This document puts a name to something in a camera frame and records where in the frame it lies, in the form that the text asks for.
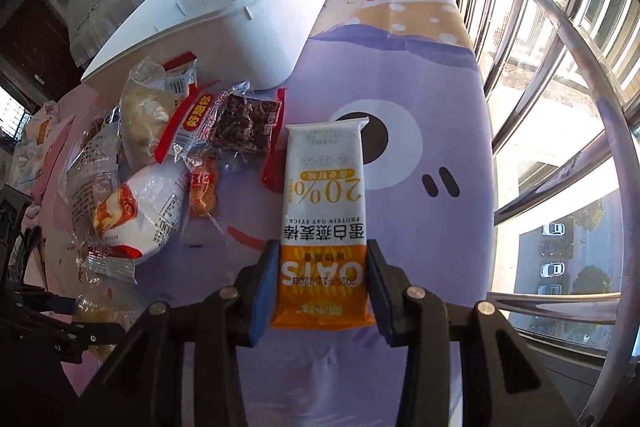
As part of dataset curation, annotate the clear yellow pastry packet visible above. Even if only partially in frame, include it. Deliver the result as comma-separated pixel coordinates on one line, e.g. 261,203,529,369
72,279,136,358

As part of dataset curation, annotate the white plastic basket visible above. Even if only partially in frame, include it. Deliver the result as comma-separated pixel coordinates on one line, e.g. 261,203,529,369
80,0,337,90

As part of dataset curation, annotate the red white snack packet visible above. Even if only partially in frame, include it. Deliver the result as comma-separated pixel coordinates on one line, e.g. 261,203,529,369
154,52,223,162

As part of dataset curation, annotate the small orange snack packet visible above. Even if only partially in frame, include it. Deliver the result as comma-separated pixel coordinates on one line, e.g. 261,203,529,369
186,157,223,220

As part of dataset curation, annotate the silver snack packet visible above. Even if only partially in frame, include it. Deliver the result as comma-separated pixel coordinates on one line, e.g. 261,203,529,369
80,242,138,285

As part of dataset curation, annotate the clear text-printed snack packet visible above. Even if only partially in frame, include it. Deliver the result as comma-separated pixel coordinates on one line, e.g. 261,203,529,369
65,107,123,233

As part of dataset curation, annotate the clear packet of pale snack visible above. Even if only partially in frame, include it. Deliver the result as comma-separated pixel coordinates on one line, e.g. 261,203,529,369
120,57,168,170

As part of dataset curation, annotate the curved metal window guard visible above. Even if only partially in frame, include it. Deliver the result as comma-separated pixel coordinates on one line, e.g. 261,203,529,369
415,0,640,427

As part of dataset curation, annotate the white orange oat bar packet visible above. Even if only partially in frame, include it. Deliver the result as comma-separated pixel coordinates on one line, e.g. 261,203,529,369
270,117,377,330

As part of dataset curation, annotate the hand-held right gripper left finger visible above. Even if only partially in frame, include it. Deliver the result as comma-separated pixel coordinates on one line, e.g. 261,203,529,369
65,239,281,427

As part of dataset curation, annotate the dark nut brittle packet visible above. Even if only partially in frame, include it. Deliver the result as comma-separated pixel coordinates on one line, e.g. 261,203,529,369
207,81,288,195

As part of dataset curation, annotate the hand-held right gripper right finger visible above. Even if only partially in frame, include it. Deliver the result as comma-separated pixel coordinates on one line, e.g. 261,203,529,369
366,241,581,427

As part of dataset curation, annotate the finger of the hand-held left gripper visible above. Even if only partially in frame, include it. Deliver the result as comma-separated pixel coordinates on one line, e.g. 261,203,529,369
0,184,76,315
0,307,128,388

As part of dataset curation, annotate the dark wooden cabinet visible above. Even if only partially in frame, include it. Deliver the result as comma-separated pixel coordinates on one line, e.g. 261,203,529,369
0,0,81,102

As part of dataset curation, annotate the white red-print snack packet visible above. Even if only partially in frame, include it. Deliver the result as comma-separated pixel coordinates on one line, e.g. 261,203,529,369
92,162,191,263

